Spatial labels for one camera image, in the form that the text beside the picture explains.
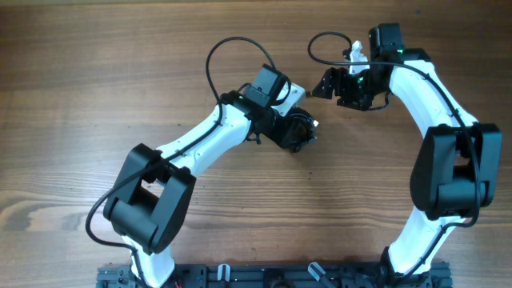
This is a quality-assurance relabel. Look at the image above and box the black USB cable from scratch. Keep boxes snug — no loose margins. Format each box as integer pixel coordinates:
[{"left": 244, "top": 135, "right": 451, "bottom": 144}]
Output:
[{"left": 279, "top": 90, "right": 321, "bottom": 154}]

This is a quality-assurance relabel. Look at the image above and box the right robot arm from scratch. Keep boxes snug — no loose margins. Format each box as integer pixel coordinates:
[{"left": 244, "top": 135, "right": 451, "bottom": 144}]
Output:
[{"left": 312, "top": 23, "right": 502, "bottom": 286}]

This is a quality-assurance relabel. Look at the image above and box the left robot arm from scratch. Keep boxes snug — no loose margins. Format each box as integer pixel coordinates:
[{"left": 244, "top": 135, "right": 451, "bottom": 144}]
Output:
[{"left": 103, "top": 65, "right": 314, "bottom": 287}]

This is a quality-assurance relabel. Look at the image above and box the right camera black cable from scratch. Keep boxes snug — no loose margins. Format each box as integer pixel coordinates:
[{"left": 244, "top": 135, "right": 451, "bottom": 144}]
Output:
[{"left": 306, "top": 30, "right": 482, "bottom": 281}]

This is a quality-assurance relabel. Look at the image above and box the camera black cable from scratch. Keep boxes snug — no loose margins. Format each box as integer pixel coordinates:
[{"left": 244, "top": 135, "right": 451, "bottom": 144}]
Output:
[
  {"left": 306, "top": 30, "right": 482, "bottom": 281},
  {"left": 84, "top": 36, "right": 293, "bottom": 288}
]

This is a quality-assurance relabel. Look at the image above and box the left camera black cable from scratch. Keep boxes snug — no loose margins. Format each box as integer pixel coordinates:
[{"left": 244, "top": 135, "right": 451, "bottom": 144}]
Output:
[{"left": 84, "top": 36, "right": 293, "bottom": 288}]

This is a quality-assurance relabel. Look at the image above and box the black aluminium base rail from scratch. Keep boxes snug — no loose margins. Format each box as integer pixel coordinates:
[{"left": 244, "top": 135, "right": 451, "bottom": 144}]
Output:
[{"left": 96, "top": 262, "right": 453, "bottom": 288}]

